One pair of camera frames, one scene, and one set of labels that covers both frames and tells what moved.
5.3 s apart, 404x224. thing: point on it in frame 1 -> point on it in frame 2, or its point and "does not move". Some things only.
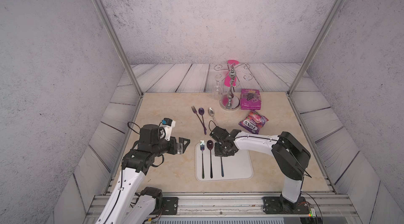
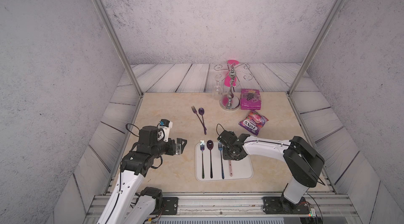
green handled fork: x=202 y=145 does not move
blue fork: x=222 y=168 does not move
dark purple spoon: x=210 y=144 does not move
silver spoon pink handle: x=211 y=112 -> x=230 y=169
